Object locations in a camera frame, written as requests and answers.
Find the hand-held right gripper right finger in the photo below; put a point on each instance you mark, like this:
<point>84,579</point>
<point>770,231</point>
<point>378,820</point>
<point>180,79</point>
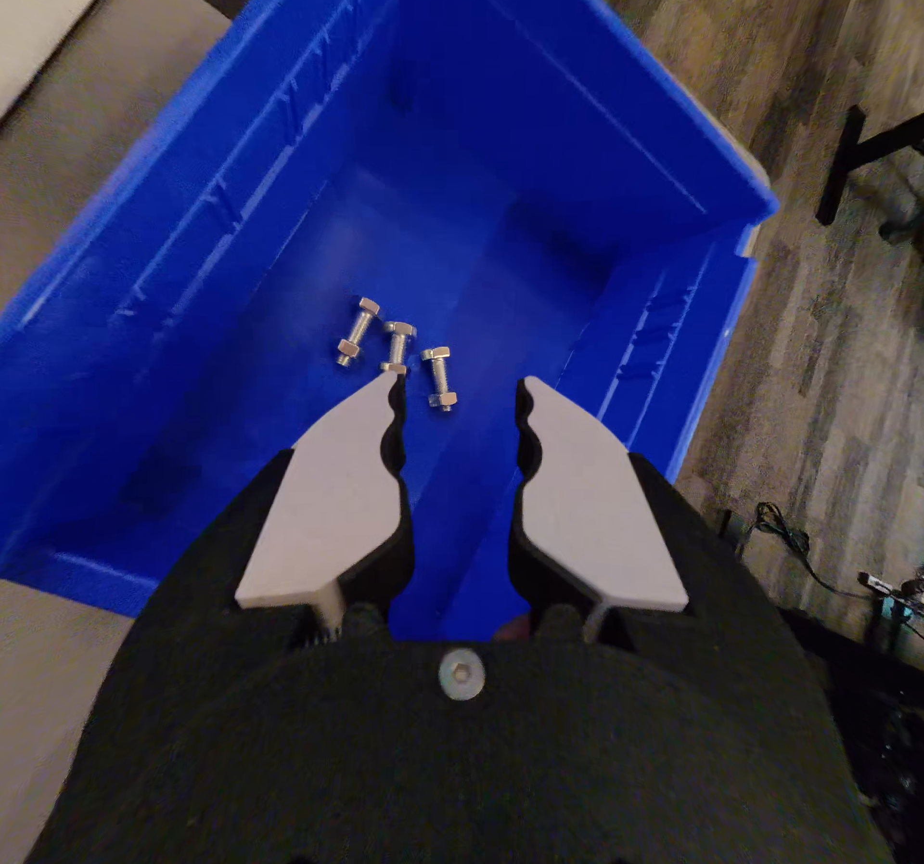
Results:
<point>599,517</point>

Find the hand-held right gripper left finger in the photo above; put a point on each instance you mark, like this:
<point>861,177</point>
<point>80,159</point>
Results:
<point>325,510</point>

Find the steel hex bolt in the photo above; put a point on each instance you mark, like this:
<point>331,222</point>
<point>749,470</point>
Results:
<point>438,377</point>
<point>359,328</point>
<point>398,345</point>

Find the long blue plastic bin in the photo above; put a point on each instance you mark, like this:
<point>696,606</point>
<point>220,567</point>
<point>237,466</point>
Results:
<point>469,156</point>

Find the grey desk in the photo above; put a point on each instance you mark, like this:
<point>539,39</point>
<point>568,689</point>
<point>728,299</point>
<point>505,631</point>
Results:
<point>72,228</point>

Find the wood-edged office table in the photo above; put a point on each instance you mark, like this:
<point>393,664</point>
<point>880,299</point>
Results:
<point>841,156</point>

